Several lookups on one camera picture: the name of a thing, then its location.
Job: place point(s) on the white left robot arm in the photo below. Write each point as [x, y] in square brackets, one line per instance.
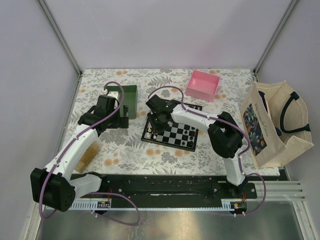
[52, 186]

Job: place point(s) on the brown cardboard box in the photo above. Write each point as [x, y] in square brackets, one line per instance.
[87, 157]

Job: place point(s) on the floral table cloth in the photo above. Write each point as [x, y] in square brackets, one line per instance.
[123, 152]

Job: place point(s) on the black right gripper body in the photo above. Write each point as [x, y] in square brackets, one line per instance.
[157, 125]

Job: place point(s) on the cream canvas tote bag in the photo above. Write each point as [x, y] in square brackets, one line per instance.
[275, 118]

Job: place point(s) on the green plastic tray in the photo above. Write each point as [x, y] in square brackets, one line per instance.
[130, 98]

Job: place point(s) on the pink plastic tray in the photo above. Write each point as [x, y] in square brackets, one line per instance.
[203, 86]

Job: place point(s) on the black white chess board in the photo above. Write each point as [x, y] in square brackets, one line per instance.
[177, 135]

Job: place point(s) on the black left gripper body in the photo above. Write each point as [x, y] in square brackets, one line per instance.
[116, 122]

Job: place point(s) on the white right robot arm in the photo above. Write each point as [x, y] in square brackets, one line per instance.
[224, 134]

